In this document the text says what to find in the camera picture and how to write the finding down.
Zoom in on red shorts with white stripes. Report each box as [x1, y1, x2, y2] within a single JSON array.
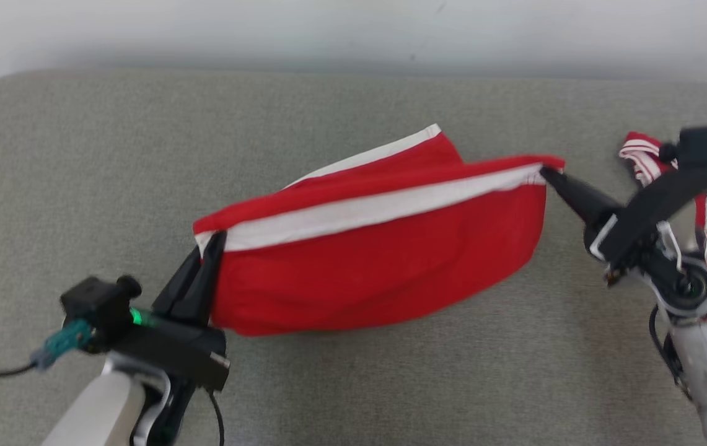
[[193, 124, 566, 337]]

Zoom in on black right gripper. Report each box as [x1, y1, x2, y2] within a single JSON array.
[[539, 166, 707, 267]]

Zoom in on black cable with teal plug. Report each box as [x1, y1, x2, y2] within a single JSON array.
[[0, 319, 95, 378]]

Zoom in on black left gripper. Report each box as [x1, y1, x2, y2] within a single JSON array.
[[112, 230, 231, 392]]

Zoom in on thin black cable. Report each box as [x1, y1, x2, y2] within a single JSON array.
[[207, 390, 226, 446], [649, 304, 683, 386]]

